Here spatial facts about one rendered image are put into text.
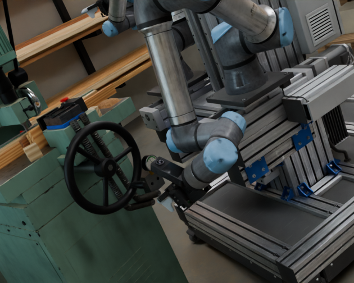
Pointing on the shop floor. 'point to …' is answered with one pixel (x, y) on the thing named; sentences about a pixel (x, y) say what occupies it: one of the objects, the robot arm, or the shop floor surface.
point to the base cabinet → (89, 245)
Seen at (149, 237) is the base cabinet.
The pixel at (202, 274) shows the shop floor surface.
